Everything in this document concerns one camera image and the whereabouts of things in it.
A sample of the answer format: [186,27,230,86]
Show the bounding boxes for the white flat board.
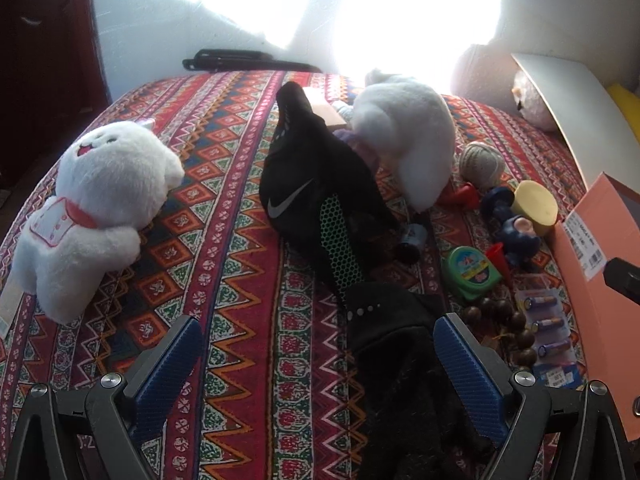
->
[510,52,640,197]

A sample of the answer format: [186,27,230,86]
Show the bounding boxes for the grey pillow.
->
[449,44,522,113]

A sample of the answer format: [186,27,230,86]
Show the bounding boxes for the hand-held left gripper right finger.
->
[434,314,631,480]

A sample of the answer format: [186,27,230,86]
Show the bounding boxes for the dark blue toy dumbbell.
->
[481,186,542,272]

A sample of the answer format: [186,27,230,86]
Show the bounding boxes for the purple soft item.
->
[331,129,382,172]

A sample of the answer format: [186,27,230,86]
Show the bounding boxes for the large pink cardboard box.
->
[551,171,640,443]

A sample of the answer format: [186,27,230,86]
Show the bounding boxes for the black folded strap object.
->
[181,48,322,74]

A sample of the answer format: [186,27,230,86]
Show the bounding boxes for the white fluffy plush toy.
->
[351,69,457,212]

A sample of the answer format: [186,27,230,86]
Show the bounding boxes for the green tape measure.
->
[441,246,502,304]

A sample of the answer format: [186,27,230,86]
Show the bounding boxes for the yellow round sponge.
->
[514,180,559,237]

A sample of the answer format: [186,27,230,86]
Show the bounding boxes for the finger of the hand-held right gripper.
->
[602,257,640,306]

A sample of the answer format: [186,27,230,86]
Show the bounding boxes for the black sports garment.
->
[258,81,401,306]

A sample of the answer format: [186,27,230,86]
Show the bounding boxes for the grey yarn ball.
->
[459,141,507,192]

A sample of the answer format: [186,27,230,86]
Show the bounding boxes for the white plush bear red bib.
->
[10,117,186,325]

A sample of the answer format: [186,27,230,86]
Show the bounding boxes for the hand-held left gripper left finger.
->
[10,315,203,480]

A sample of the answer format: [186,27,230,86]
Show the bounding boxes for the small pink box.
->
[301,86,347,130]

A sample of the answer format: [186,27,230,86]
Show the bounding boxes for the brown wooden bead bracelet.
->
[461,296,539,369]

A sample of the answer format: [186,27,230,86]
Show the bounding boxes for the pale round plush toy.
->
[511,69,557,133]

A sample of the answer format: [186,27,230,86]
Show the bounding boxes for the dark red curtain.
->
[0,0,112,188]

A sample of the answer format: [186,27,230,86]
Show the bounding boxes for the yellow object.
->
[606,83,640,127]

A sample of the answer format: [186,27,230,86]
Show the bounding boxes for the blister pack of batteries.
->
[514,287,587,392]

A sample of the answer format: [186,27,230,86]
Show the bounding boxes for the red patterned woven cloth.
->
[0,69,591,480]

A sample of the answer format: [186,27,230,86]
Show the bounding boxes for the black sock white dots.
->
[345,282,493,480]

